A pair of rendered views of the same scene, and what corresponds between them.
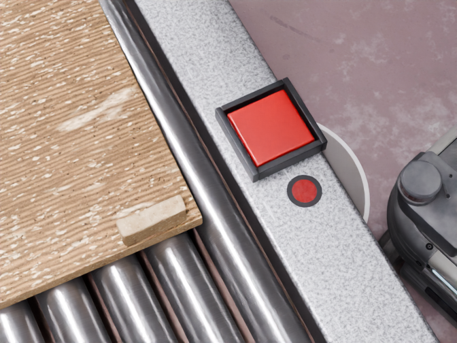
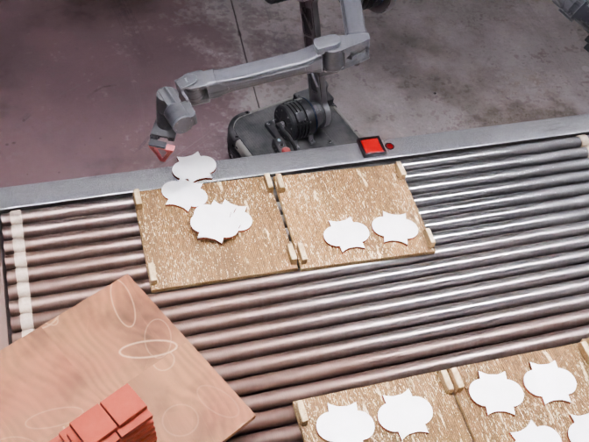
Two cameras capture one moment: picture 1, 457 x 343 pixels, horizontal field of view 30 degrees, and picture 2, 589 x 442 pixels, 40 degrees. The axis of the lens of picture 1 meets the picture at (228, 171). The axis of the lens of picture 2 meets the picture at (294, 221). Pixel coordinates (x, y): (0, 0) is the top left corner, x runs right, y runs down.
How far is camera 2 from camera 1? 223 cm
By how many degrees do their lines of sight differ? 44
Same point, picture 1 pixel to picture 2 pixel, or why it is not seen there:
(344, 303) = (421, 146)
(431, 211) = not seen: hidden behind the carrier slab
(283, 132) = (374, 143)
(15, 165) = (377, 197)
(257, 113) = (367, 146)
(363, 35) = not seen: hidden behind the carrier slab
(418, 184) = not seen: hidden behind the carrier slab
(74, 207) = (391, 188)
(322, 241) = (404, 146)
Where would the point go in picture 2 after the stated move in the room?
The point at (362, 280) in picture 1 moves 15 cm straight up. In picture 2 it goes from (415, 141) to (426, 109)
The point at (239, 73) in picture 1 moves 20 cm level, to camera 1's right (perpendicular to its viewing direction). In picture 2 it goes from (351, 150) to (360, 109)
